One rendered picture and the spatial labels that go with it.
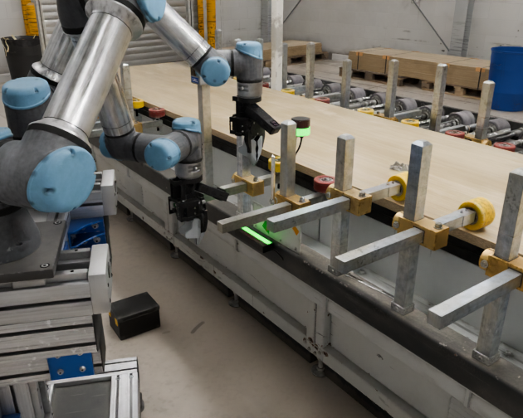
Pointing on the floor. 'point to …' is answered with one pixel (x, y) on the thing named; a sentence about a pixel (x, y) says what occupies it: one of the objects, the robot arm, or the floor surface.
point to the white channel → (276, 44)
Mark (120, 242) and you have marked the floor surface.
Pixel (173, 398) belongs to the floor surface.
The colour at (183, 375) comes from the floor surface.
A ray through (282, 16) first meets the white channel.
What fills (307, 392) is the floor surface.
